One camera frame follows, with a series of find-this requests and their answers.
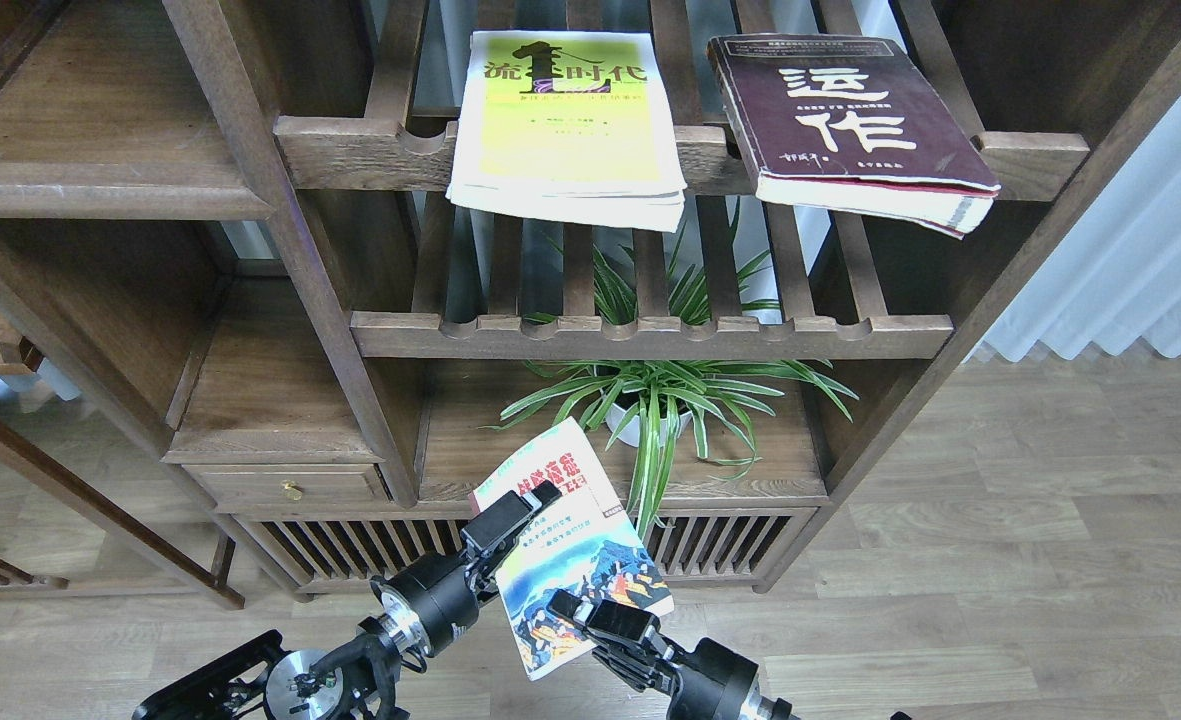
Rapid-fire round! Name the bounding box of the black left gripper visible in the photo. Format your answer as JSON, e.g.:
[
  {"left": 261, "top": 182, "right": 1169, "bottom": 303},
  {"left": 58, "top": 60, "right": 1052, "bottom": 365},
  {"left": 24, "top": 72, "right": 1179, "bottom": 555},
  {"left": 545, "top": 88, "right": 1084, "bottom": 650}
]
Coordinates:
[{"left": 370, "top": 480, "right": 562, "bottom": 657}]

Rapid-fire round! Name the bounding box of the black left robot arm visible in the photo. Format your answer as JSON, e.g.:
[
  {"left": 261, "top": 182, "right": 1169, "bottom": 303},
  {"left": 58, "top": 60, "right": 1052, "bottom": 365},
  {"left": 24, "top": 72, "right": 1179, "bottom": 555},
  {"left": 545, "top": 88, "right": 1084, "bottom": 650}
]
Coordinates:
[{"left": 133, "top": 482, "right": 561, "bottom": 719}]

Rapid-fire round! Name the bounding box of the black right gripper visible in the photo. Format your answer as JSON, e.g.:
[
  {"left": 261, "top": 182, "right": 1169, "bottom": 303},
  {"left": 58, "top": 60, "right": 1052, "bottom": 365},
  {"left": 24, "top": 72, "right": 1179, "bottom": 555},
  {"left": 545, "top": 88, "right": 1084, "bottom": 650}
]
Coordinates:
[{"left": 548, "top": 589, "right": 763, "bottom": 719}]

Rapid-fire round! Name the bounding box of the white pleated curtain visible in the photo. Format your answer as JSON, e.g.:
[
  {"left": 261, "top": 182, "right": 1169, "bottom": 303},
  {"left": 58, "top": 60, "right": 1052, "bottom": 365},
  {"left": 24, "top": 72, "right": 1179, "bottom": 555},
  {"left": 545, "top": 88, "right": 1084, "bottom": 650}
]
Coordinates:
[{"left": 971, "top": 96, "right": 1181, "bottom": 361}]

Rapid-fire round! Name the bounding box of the yellow green cover book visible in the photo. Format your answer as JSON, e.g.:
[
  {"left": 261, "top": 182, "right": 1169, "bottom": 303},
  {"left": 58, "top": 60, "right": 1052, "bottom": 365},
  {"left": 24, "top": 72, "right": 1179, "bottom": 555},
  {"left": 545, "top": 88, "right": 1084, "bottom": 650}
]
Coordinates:
[{"left": 445, "top": 30, "right": 686, "bottom": 233}]

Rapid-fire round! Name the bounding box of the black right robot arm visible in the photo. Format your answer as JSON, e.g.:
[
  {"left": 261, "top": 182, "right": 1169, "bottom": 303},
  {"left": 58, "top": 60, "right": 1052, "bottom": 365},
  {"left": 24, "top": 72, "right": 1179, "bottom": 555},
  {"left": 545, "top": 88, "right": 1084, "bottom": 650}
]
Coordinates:
[{"left": 548, "top": 591, "right": 797, "bottom": 719}]

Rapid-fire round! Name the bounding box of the brass drawer knob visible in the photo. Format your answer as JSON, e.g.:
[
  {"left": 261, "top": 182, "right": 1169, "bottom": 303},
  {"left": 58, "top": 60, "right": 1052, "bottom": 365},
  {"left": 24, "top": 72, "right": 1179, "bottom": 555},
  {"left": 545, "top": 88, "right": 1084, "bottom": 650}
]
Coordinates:
[{"left": 282, "top": 480, "right": 305, "bottom": 502}]

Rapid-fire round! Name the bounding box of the maroon cover book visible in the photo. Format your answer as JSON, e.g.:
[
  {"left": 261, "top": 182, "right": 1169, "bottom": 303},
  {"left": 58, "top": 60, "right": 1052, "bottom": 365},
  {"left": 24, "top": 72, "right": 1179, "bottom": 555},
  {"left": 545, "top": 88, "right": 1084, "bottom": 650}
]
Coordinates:
[{"left": 706, "top": 33, "right": 1001, "bottom": 237}]

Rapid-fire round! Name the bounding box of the white blue illustrated book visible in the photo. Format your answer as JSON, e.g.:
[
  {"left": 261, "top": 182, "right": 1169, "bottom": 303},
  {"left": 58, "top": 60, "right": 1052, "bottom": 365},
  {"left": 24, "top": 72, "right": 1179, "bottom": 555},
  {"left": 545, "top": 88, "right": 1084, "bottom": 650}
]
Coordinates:
[{"left": 471, "top": 419, "right": 674, "bottom": 682}]

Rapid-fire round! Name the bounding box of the green spider plant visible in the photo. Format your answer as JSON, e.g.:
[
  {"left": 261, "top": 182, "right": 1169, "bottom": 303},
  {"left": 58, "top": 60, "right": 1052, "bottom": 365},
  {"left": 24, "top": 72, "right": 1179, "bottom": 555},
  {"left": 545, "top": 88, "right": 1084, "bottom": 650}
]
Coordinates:
[{"left": 485, "top": 195, "right": 861, "bottom": 546}]

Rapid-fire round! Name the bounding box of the dark wooden bookshelf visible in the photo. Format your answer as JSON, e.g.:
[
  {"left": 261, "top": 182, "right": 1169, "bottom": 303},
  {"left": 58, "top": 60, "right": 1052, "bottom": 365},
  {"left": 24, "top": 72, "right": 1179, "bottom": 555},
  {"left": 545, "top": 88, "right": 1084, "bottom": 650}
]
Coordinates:
[{"left": 0, "top": 1, "right": 1181, "bottom": 598}]

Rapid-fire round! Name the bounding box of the white plant pot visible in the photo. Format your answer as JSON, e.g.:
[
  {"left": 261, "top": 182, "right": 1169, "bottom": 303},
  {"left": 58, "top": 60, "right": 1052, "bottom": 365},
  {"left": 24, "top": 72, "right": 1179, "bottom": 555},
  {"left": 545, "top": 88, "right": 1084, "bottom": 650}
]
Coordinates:
[{"left": 605, "top": 393, "right": 671, "bottom": 449}]

